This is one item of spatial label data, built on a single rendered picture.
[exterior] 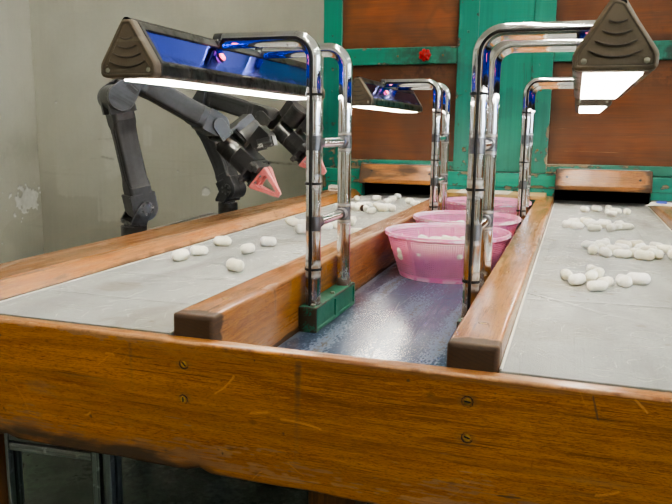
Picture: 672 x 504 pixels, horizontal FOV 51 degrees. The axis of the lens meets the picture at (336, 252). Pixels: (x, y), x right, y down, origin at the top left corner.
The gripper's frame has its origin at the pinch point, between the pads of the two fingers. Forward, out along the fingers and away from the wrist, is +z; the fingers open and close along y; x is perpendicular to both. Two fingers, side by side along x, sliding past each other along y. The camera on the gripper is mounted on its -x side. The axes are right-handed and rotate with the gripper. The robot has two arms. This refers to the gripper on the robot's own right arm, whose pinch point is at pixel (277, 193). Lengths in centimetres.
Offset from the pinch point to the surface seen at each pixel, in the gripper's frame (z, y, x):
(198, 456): 38, -98, -4
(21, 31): -196, 140, 81
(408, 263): 37.8, -26.4, -17.9
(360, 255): 30.3, -36.6, -15.4
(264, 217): 1.2, 0.0, 7.2
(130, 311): 18, -89, -5
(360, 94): -1.1, 7.1, -31.8
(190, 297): 20, -80, -7
